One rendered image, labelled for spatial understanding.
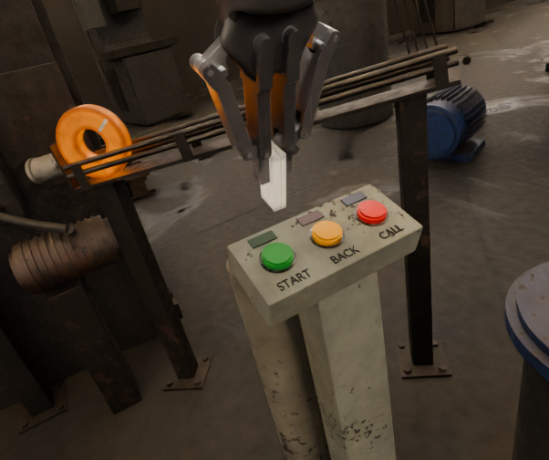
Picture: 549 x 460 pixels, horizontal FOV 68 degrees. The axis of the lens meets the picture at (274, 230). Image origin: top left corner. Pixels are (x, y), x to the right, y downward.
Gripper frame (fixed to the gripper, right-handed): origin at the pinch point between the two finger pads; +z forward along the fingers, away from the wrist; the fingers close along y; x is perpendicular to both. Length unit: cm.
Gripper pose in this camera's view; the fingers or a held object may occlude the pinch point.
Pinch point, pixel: (272, 176)
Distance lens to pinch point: 41.8
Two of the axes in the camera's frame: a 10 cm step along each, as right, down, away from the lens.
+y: -8.6, 3.8, -3.5
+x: 5.2, 6.1, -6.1
